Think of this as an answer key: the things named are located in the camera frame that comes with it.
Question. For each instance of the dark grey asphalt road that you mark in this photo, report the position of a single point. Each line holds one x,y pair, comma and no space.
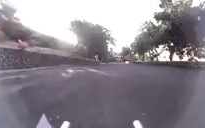
123,96

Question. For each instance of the bushy slope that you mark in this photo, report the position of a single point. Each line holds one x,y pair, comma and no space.
16,31

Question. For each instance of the group of trees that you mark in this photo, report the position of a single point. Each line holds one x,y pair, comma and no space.
176,30

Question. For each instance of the robot's own part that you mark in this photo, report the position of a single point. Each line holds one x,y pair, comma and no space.
65,124
137,124

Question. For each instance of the grey stone wall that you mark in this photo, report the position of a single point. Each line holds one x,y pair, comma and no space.
23,58

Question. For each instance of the large dark green tree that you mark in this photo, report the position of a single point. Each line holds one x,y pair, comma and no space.
93,38

